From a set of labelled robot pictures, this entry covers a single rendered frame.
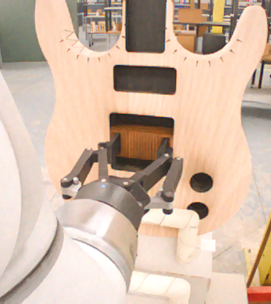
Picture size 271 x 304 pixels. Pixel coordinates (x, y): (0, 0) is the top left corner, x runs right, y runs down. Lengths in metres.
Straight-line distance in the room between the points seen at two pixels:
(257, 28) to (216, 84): 0.09
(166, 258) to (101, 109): 0.29
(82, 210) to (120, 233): 0.04
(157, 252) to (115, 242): 0.34
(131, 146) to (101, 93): 0.09
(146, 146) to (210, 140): 0.10
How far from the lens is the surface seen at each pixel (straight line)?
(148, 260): 0.56
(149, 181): 0.37
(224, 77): 0.43
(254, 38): 0.42
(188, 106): 0.44
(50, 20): 0.47
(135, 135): 0.46
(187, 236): 0.51
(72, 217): 0.25
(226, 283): 0.77
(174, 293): 0.50
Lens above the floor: 1.52
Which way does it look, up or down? 28 degrees down
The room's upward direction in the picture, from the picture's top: straight up
